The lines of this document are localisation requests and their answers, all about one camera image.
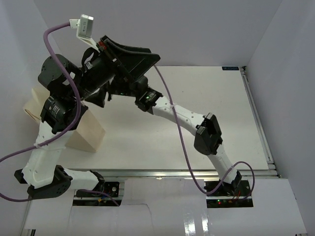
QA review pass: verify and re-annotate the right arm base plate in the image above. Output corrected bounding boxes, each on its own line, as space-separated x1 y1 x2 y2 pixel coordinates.
206 180 253 208

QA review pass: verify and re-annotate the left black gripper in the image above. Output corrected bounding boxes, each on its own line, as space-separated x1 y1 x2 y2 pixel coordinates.
72 34 161 100

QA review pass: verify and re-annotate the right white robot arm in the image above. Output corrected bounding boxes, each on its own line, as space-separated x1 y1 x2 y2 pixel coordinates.
86 76 242 196

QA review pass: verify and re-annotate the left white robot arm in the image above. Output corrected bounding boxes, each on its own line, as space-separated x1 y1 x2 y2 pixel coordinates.
14 36 161 200

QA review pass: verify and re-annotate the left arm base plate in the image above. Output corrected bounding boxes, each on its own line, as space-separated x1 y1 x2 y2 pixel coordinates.
72 181 122 207

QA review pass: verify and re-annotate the aluminium table rail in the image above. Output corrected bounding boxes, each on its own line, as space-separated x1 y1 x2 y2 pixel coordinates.
61 169 279 178

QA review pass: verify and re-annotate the beige paper bag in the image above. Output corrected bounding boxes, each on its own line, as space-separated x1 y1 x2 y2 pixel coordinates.
23 85 105 152

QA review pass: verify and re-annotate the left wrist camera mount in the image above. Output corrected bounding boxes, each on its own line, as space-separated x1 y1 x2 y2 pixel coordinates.
69 14 98 51

